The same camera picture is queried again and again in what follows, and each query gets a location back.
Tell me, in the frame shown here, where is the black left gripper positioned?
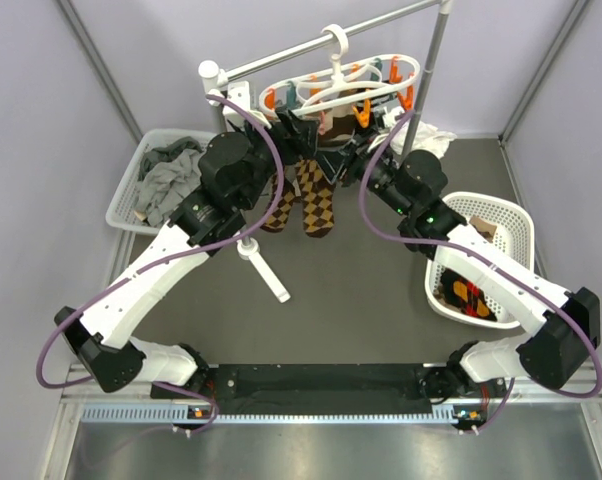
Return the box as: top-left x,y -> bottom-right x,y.
232,107 -> 319,212

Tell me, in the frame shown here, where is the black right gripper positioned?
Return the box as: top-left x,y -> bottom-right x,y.
312,126 -> 412,218

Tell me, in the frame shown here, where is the brown argyle sock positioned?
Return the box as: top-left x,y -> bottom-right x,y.
295,159 -> 335,238
261,166 -> 299,233

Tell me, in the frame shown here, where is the yellow orange peg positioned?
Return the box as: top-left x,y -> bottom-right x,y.
352,99 -> 371,128

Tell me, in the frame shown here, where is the white oval peg hanger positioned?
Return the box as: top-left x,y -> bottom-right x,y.
258,24 -> 422,116

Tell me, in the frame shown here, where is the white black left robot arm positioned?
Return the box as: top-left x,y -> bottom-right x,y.
55,110 -> 317,397

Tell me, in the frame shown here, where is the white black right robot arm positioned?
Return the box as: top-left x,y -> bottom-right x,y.
315,139 -> 600,396

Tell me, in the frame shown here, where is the beige brown sock left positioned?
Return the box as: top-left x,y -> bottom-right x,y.
318,106 -> 359,148

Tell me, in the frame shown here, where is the orange clothes peg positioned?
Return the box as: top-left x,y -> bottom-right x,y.
260,88 -> 276,114

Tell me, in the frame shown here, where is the white drying rack stand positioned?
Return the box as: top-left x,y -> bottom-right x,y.
198,1 -> 454,303

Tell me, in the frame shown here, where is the white cloth on floor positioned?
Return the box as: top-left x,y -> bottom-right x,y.
390,121 -> 457,160

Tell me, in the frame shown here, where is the grey clothes pile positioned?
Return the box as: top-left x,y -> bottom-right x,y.
133,136 -> 205,228

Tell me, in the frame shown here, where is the red black argyle sock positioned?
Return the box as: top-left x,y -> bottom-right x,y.
438,269 -> 497,322

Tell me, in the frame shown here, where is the white laundry basket right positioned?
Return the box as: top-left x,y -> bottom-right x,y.
424,191 -> 535,330

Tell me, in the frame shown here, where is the white laundry basket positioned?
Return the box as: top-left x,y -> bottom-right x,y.
424,191 -> 535,330
105,128 -> 215,236

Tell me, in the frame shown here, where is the white laundry basket left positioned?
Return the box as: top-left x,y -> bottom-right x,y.
105,128 -> 215,236

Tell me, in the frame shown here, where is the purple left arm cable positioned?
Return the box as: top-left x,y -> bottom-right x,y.
35,93 -> 286,389

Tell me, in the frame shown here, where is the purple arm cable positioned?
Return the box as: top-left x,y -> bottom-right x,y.
360,109 -> 602,436
35,93 -> 286,389

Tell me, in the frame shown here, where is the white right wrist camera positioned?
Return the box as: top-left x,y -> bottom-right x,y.
380,106 -> 414,131

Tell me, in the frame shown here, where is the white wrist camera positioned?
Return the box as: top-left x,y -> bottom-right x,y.
380,106 -> 414,131
207,81 -> 270,128

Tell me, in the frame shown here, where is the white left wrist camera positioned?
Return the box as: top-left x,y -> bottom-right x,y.
207,81 -> 270,128

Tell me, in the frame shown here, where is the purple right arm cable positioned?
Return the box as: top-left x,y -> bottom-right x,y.
360,109 -> 602,436

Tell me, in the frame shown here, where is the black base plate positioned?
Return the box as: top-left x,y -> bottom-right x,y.
150,362 -> 462,416

